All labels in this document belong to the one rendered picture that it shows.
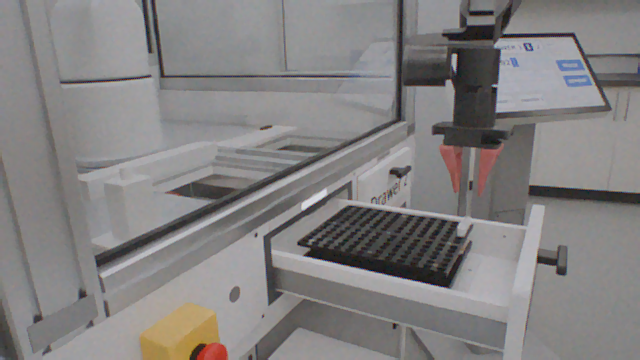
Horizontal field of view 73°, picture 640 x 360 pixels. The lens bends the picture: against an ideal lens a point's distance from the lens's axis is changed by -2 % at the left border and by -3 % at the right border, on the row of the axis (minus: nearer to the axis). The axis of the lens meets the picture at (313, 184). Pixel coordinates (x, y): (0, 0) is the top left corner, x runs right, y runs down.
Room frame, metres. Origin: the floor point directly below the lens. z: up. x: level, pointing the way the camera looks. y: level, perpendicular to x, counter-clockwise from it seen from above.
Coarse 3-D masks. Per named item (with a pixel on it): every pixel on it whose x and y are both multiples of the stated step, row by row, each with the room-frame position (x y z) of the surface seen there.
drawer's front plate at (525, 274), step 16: (528, 240) 0.52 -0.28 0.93; (528, 256) 0.48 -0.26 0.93; (528, 272) 0.44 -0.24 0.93; (512, 288) 0.41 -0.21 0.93; (528, 288) 0.41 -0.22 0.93; (512, 304) 0.41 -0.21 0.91; (528, 304) 0.43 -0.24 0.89; (512, 320) 0.40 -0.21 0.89; (512, 336) 0.40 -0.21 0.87; (512, 352) 0.40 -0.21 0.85
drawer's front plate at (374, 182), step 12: (396, 156) 0.99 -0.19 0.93; (408, 156) 1.06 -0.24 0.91; (372, 168) 0.90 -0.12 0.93; (384, 168) 0.92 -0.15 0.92; (360, 180) 0.84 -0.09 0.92; (372, 180) 0.86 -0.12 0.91; (384, 180) 0.92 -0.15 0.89; (396, 180) 0.99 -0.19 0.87; (408, 180) 1.07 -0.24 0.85; (360, 192) 0.84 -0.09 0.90; (372, 192) 0.86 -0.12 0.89; (384, 192) 0.92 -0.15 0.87; (396, 192) 0.99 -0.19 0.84
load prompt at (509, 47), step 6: (498, 42) 1.45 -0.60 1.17; (504, 42) 1.46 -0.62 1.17; (510, 42) 1.46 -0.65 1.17; (516, 42) 1.47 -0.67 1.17; (522, 42) 1.47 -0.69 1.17; (528, 42) 1.48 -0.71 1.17; (534, 42) 1.48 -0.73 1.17; (540, 42) 1.48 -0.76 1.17; (504, 48) 1.44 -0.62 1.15; (510, 48) 1.45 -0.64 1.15; (516, 48) 1.45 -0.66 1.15; (522, 48) 1.45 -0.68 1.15; (528, 48) 1.46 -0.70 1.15; (534, 48) 1.46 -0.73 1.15; (540, 48) 1.47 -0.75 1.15
